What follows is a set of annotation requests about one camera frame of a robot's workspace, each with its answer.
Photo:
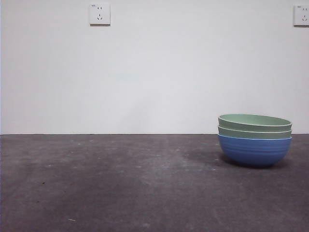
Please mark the white wall socket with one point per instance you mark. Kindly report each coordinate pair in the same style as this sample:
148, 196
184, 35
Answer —
100, 14
301, 15

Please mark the pale green ribbed bowl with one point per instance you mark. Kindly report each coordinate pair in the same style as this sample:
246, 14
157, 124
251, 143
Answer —
253, 122
253, 134

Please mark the blue ribbed bowl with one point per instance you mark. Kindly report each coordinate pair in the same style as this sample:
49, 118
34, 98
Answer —
253, 152

